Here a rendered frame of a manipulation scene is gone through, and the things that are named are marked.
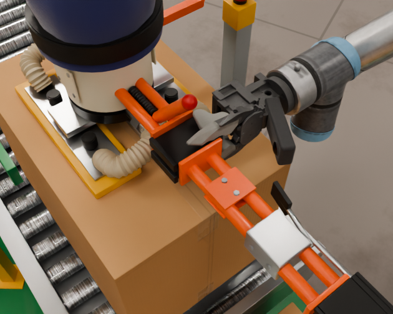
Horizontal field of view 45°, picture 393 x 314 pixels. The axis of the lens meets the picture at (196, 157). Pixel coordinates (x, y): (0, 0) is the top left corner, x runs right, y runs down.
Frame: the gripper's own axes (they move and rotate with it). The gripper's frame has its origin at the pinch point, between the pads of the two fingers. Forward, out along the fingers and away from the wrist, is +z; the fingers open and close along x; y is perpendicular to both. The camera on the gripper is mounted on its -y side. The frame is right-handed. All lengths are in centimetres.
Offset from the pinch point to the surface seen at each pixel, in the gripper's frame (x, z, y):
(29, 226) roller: -65, 27, 47
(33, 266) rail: -60, 31, 32
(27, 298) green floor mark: -119, 41, 55
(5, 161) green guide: -55, 23, 66
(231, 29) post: -28, -48, 47
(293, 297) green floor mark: -120, -42, -6
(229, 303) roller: -65, -6, -6
